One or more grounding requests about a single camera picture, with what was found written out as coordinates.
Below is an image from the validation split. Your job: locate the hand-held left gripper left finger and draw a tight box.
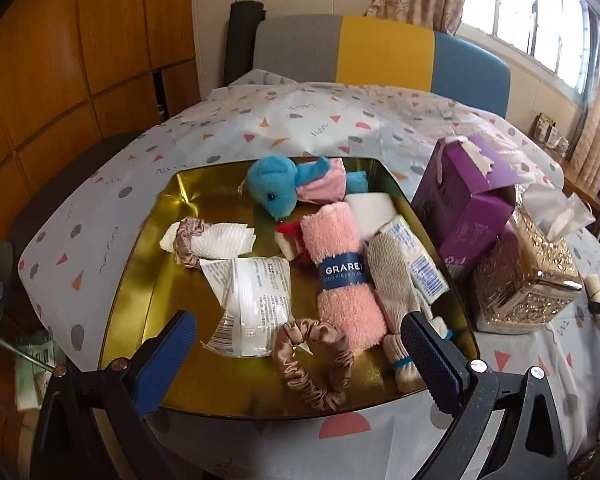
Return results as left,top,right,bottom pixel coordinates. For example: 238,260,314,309
30,310,198,480

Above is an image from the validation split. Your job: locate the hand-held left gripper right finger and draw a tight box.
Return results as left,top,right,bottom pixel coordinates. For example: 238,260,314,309
400,311,568,480

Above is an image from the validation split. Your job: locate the pink towel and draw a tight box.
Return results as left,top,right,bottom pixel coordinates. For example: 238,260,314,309
300,202,388,350

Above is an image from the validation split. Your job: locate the white blue tissue pack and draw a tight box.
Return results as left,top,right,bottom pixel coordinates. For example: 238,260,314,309
380,215,451,306

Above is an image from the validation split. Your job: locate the white plastic packet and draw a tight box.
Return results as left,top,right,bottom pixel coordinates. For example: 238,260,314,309
200,255,293,358

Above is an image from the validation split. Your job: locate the small beige satin scrunchie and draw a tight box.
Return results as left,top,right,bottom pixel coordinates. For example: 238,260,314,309
172,216,208,268

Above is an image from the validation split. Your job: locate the large pink satin scrunchie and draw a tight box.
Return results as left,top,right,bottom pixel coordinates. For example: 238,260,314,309
272,319,353,413

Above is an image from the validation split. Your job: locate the white waffle cloth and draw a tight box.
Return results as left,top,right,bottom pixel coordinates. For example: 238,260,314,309
160,220,257,266

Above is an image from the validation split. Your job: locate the gold metal tray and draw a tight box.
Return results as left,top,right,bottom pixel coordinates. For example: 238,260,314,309
97,156,481,421

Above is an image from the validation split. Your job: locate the white sponge block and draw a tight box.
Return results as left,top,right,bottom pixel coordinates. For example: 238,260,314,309
344,191,398,241

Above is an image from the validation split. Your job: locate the red plush stocking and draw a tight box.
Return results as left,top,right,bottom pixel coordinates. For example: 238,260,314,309
275,218,313,263

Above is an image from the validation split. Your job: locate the blue plush elephant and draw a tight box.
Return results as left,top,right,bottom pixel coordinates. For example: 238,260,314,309
245,156,370,221

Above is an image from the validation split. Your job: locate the gold embossed tissue box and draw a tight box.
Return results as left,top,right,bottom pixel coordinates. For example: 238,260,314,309
472,200,583,335

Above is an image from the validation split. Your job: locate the white tissue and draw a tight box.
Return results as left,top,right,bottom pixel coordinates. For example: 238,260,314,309
520,182,596,241

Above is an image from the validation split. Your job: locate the wooden desk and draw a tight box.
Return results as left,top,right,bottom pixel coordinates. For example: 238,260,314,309
562,160,600,241

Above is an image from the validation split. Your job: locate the green white packet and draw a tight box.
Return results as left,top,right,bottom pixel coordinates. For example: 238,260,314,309
15,342,56,411

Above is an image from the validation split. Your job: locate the purple cardboard box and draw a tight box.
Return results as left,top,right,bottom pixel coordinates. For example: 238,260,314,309
411,135,518,281

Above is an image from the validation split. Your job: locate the small brown box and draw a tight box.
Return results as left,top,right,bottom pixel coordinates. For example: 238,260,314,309
534,114,556,143

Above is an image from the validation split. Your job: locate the patterned plastic tablecloth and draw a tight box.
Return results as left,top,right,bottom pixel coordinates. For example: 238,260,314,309
17,67,600,480

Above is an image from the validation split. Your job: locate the grey yellow blue chair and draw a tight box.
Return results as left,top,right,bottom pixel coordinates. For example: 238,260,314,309
252,14,511,118

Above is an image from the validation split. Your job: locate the wooden wardrobe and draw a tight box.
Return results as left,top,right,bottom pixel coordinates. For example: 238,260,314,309
0,0,201,261

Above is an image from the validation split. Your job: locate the barred window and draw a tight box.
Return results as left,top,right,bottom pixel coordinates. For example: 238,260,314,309
455,0,600,106

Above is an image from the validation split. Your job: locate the black rolled mat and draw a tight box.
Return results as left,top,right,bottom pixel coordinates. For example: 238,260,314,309
223,1,267,87

